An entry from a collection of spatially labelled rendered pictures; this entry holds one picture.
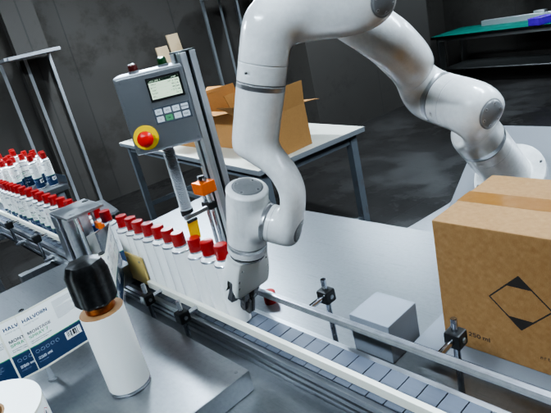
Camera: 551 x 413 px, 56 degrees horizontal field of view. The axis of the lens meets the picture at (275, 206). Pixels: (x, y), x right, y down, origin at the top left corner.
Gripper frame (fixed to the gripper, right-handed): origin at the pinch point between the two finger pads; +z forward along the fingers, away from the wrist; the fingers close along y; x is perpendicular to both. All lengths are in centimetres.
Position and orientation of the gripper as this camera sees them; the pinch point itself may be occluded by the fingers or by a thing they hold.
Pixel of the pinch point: (248, 302)
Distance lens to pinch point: 119.6
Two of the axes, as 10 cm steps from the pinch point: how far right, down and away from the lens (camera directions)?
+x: 7.1, 4.2, -5.7
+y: -7.1, 3.9, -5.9
